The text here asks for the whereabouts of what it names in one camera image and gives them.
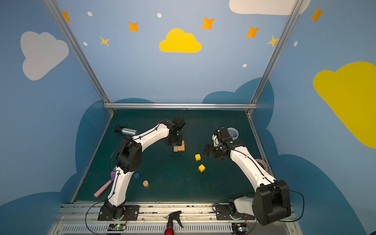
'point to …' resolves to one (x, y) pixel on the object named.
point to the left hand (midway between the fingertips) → (179, 143)
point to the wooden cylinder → (146, 183)
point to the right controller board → (239, 228)
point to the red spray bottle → (169, 230)
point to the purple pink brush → (112, 178)
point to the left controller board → (116, 227)
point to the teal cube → (175, 146)
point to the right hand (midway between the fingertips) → (210, 151)
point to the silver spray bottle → (129, 131)
